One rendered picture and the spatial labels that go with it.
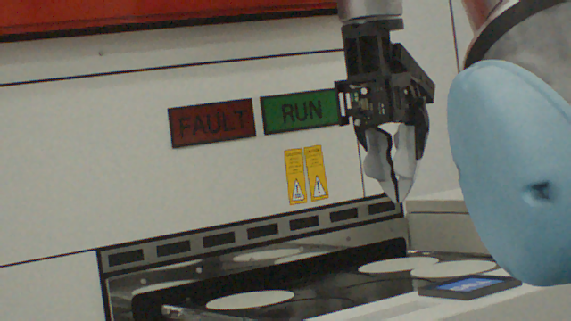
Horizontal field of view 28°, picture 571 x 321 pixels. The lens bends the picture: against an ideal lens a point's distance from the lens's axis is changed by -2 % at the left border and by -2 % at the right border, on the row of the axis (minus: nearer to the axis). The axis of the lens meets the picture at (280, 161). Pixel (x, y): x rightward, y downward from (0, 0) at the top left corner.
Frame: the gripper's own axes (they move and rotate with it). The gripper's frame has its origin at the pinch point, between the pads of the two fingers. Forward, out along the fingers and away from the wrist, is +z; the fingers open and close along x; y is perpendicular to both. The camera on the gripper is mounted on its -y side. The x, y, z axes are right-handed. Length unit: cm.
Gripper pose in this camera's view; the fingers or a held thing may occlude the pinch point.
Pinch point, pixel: (400, 191)
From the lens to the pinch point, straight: 136.6
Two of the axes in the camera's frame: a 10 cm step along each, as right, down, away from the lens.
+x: 8.8, -0.8, -4.6
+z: 1.3, 9.9, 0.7
